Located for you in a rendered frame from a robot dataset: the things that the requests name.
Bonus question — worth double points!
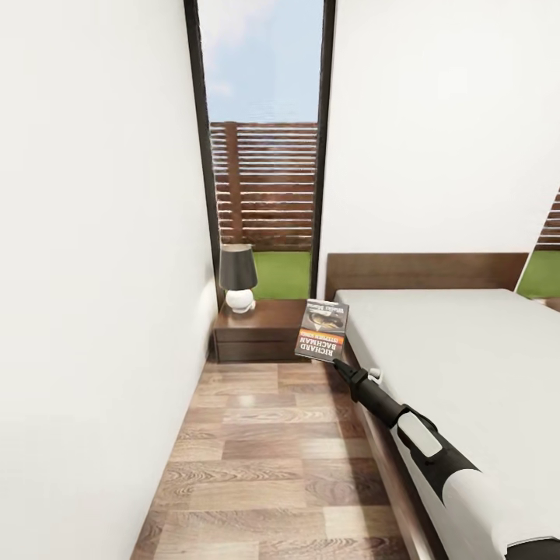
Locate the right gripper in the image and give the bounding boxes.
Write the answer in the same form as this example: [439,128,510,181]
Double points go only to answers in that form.
[333,359,390,415]

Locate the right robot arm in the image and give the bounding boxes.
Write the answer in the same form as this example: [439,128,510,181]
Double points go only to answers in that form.
[333,359,560,560]

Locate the hardback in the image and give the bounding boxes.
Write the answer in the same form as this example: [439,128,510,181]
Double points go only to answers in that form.
[294,299,349,365]

